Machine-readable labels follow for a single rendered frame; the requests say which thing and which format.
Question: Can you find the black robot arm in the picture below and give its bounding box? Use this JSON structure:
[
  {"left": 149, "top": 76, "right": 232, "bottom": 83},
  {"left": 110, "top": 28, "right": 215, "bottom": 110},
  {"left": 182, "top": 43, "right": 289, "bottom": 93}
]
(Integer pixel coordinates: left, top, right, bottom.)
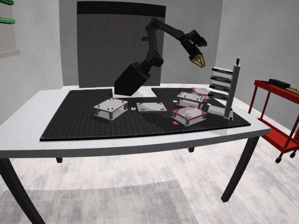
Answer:
[{"left": 135, "top": 18, "right": 207, "bottom": 77}]

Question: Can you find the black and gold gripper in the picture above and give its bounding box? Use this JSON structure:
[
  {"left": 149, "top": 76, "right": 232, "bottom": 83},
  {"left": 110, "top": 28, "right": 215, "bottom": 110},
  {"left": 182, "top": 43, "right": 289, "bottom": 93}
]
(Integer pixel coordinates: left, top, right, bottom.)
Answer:
[{"left": 186, "top": 45, "right": 206, "bottom": 68}]

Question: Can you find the grey slotted shelf rack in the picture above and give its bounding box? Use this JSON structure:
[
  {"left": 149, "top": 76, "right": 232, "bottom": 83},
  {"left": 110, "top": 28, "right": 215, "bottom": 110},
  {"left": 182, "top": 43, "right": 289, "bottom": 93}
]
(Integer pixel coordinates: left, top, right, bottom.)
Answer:
[{"left": 207, "top": 65, "right": 240, "bottom": 118}]

